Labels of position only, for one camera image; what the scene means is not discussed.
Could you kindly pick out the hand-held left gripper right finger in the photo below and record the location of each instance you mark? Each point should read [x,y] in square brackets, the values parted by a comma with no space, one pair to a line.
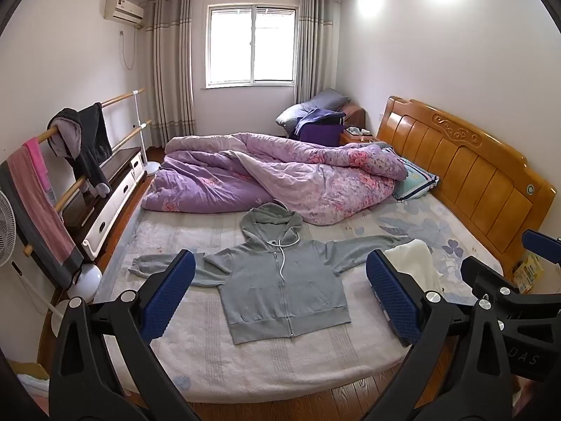
[392,302]

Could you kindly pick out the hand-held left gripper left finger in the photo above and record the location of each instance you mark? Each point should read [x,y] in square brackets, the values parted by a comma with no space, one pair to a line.
[168,291]

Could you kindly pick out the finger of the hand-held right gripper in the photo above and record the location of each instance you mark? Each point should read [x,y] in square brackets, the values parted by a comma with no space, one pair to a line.
[486,272]
[541,240]

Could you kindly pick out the grey zip hoodie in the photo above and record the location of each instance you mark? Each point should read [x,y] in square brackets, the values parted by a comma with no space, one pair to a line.
[280,289]

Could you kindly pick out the yellow packet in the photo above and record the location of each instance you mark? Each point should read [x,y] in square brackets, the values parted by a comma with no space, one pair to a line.
[528,272]

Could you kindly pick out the white folded cloth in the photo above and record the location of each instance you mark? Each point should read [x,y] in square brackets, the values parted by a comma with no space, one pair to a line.
[416,258]

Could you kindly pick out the pale printed bed sheet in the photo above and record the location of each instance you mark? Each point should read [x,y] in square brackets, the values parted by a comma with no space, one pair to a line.
[197,359]

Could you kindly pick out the dark white drawer cabinet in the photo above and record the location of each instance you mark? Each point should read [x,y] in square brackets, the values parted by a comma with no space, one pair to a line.
[109,204]

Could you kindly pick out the wooden bed headboard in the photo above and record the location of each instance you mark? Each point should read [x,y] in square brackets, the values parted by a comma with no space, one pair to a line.
[460,162]

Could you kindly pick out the purple floral quilt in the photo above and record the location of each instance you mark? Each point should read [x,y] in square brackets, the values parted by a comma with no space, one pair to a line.
[210,184]

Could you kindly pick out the striped blue white pillow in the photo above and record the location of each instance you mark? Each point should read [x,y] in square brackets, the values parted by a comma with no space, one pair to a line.
[414,182]

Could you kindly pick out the grey pink striped blanket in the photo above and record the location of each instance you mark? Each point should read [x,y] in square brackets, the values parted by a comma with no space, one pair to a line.
[44,237]

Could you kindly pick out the wooden nightstand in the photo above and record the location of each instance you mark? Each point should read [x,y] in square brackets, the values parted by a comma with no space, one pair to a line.
[350,139]

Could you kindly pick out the dark hooded jacket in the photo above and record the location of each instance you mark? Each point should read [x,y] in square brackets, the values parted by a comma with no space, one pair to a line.
[94,140]

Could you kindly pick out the white standing fan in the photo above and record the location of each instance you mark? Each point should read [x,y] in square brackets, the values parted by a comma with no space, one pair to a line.
[6,228]

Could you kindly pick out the purple storage box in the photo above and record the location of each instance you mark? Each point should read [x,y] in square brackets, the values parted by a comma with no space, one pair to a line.
[320,133]

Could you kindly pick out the pink towel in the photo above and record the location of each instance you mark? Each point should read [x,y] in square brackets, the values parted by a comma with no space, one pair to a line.
[37,162]

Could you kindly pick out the blue grey pillow pile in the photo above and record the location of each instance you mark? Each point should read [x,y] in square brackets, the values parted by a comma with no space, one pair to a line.
[324,98]

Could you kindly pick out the grey striped curtain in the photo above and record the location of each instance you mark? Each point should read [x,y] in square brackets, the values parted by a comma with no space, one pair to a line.
[168,74]
[317,52]

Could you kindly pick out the white framed window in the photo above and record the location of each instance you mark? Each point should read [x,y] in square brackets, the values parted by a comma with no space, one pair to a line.
[230,44]

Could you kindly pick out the white air conditioner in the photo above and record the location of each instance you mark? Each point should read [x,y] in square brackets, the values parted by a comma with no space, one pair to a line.
[122,11]

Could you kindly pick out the wooden double rail clothes rack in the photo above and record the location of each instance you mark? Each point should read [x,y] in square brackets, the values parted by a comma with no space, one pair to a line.
[118,98]

